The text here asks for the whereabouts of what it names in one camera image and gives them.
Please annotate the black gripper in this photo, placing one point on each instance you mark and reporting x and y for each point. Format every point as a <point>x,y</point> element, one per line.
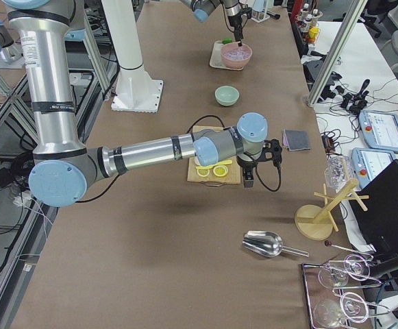
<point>246,164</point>
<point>235,18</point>

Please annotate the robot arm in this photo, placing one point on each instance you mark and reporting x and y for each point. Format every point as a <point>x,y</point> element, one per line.
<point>64,167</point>
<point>203,9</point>

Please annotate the clear ice cubes pile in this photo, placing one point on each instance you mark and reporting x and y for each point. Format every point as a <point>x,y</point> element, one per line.
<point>237,54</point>

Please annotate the pink bowl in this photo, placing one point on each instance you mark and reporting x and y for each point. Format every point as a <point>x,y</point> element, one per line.
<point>231,63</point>

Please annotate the mint green bowl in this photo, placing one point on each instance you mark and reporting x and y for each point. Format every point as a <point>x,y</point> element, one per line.
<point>226,95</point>

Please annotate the metal ice scoop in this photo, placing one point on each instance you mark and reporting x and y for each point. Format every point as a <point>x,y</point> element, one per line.
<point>268,244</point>

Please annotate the clear crystal glass bowl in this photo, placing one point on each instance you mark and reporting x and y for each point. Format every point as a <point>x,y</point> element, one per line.
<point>338,172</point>

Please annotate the green lime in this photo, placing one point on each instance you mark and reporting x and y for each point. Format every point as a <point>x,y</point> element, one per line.
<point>226,41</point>

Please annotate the bamboo cutting board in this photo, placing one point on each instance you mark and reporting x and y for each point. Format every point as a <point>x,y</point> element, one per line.
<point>233,177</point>

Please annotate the beige rabbit tray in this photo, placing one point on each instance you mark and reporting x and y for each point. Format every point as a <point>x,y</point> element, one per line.
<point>215,59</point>

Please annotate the yellow plastic knife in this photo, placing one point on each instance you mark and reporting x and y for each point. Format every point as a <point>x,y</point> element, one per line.
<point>199,166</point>

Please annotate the stacked lemon slices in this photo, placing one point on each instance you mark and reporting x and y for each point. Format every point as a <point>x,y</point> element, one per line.
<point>220,171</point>

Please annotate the single lemon slice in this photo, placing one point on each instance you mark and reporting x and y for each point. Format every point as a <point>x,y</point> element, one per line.
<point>203,173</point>

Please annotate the grey folded cloth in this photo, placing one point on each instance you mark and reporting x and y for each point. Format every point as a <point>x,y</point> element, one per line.
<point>296,140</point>

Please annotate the wooden mug tree stand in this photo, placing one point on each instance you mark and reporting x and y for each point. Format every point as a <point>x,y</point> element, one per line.
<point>317,223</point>

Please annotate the lower teach pendant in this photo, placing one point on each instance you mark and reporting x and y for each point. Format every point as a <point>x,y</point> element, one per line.
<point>368,163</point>

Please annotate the teach pendant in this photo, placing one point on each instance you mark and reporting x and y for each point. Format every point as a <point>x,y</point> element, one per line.
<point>368,163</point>
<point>379,129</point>

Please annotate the upper wine glass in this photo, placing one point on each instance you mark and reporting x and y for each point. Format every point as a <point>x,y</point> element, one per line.
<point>336,273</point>

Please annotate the wine glass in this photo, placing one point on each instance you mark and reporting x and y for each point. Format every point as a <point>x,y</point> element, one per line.
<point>349,309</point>
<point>336,273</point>

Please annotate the upper teach pendant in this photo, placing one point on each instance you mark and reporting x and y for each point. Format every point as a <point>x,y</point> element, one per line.
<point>379,129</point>

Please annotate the black monitor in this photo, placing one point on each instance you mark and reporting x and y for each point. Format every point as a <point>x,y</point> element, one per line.
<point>379,223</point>

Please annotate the lower wine glass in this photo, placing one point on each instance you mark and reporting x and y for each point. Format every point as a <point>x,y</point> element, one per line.
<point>349,309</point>

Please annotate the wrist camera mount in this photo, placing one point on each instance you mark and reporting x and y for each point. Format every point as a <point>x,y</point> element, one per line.
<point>272,151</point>
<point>247,11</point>

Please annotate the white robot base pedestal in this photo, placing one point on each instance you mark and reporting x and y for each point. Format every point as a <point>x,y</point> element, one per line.
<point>135,90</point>

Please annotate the aluminium frame post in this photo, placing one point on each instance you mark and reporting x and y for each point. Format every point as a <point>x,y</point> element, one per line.
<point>341,38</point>

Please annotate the wire glass rack tray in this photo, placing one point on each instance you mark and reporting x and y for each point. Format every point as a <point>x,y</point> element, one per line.
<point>315,292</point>

